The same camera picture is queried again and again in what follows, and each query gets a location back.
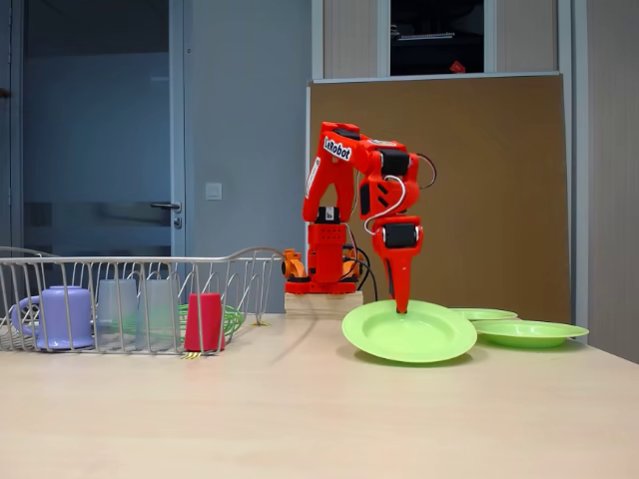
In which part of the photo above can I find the green plastic plate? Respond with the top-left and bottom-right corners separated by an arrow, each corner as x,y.
471,319 -> 590,349
341,298 -> 479,364
448,307 -> 519,322

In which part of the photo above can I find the red plastic cup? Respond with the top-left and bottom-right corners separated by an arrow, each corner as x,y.
183,292 -> 227,353

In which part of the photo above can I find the translucent grey plastic cup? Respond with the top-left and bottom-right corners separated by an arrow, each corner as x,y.
135,278 -> 180,351
95,278 -> 140,350

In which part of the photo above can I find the purple plastic mug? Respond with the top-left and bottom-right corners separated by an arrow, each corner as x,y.
10,285 -> 96,350

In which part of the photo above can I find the wooden base block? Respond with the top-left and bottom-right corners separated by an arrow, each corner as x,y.
284,291 -> 364,320

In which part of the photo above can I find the orange table clamp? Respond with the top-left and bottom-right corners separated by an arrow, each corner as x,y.
280,247 -> 366,280

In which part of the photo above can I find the brown pin board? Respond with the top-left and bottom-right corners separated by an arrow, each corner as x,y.
305,72 -> 573,325

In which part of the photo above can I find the white spiral notebook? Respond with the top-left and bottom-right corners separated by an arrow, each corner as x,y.
390,30 -> 456,42

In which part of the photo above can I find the blue grey door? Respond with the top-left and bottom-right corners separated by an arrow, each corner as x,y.
9,0 -> 187,260

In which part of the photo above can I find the black power cable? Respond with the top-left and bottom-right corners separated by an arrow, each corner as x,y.
348,243 -> 379,303

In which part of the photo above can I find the white servo cable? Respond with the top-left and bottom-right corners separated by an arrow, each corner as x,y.
362,175 -> 407,235

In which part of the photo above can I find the thin looped servo cable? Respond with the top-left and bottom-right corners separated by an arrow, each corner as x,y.
416,153 -> 438,191

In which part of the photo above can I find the metal wire dish rack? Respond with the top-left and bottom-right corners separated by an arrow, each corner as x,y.
0,245 -> 286,356

